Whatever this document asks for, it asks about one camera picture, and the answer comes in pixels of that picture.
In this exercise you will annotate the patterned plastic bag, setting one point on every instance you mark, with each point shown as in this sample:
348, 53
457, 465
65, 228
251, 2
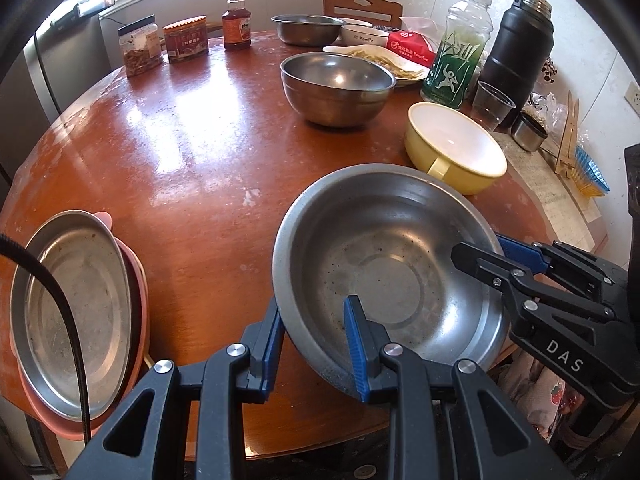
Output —
550, 72

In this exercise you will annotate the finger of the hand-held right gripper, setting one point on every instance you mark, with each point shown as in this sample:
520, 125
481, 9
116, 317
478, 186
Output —
520, 252
480, 265

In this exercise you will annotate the black thermos flask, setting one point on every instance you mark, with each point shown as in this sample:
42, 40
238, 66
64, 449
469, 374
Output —
520, 60

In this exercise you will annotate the white plate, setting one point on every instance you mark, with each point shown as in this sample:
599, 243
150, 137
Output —
335, 51

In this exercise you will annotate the small steel bowl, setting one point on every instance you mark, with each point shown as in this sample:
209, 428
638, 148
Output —
305, 32

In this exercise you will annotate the wooden chair with carved back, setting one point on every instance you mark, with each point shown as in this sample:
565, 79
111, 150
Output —
360, 2

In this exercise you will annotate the pink printed clothing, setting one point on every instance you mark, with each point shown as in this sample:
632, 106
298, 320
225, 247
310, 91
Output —
545, 395

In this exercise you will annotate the yellow cooked vegetable strips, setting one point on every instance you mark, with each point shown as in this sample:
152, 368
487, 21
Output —
372, 55

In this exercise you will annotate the red tissue pack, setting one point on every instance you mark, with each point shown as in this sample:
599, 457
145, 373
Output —
407, 47

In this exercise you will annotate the steel thermos cup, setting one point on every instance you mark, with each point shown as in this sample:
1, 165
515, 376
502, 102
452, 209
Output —
529, 132

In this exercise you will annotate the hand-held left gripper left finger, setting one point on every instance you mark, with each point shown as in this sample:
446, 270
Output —
270, 345

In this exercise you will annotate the clear plastic cup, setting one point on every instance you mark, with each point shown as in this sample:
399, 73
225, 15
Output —
492, 107

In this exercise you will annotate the white wall socket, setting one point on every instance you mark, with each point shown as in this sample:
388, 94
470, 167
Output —
634, 94

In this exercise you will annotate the large steel bowl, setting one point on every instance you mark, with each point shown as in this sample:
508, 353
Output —
400, 240

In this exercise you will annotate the wooden clip stand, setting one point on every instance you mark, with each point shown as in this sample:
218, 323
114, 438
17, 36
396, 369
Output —
567, 135

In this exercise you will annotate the red-lid jar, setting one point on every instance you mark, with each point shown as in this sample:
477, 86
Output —
185, 42

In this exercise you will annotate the pink plastic plate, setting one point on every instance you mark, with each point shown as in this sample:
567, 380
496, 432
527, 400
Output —
139, 310

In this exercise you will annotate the printed paper sheet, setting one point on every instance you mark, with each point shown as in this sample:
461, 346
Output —
555, 180

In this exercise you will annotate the steel plate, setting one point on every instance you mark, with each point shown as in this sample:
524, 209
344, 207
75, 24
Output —
95, 310

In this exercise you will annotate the amber sauce bottle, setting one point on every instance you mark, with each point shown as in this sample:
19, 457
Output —
236, 32

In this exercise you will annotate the black-lid food jar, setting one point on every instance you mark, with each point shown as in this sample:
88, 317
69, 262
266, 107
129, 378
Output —
140, 52

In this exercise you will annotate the white ceramic bowl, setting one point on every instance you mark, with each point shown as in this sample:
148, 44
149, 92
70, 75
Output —
362, 37

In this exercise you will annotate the steel refrigerator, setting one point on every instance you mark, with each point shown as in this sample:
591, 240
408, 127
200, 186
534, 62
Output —
70, 70

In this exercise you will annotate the deep steel bowl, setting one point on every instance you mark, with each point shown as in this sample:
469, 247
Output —
340, 105

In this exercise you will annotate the blue cupcake liners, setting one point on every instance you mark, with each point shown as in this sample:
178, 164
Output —
590, 170

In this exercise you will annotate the green drink bottle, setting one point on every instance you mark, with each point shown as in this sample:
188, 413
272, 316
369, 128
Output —
450, 80

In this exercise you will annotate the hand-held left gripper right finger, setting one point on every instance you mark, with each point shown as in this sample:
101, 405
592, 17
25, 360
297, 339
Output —
357, 345

